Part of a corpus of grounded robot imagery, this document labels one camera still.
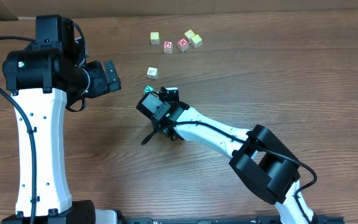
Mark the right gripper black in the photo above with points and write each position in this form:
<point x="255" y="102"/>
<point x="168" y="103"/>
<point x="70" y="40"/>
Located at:
<point x="165" y="132"/>

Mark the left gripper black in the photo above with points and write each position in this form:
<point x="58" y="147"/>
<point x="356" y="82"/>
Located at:
<point x="103" y="81"/>

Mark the white picture block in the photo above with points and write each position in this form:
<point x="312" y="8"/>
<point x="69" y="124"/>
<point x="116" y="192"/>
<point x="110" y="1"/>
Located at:
<point x="152" y="73"/>

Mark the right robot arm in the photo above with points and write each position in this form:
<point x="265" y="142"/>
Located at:
<point x="262" y="162"/>

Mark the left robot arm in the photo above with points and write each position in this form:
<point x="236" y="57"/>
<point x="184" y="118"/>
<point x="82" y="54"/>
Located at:
<point x="45" y="79"/>

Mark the red block letter O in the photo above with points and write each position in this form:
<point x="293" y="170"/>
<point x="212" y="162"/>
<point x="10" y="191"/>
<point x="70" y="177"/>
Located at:
<point x="168" y="47"/>

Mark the red block letter E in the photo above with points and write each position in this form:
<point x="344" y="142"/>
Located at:
<point x="183" y="44"/>

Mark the yellow block far left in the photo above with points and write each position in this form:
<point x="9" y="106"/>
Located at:
<point x="154" y="38"/>

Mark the yellow block right of E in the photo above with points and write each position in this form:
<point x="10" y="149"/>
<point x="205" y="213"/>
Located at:
<point x="196" y="41"/>

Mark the yellow block back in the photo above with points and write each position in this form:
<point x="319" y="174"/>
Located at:
<point x="188" y="35"/>

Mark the cardboard box wall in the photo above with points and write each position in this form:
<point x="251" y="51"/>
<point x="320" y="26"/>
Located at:
<point x="14" y="9"/>

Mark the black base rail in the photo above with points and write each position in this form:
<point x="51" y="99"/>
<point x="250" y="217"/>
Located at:
<point x="148" y="220"/>

